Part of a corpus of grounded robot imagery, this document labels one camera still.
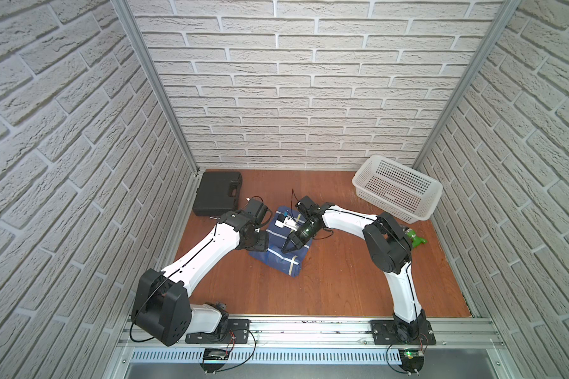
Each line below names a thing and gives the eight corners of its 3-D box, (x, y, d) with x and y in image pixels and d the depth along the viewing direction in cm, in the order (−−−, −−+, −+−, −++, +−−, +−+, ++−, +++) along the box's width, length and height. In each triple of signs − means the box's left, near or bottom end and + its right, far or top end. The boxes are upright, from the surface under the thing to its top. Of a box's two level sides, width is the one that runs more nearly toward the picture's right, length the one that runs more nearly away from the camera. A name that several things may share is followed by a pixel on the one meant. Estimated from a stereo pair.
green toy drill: (414, 248, 94) (417, 245, 93) (402, 232, 99) (405, 230, 97) (425, 243, 96) (427, 241, 94) (413, 229, 100) (415, 226, 98)
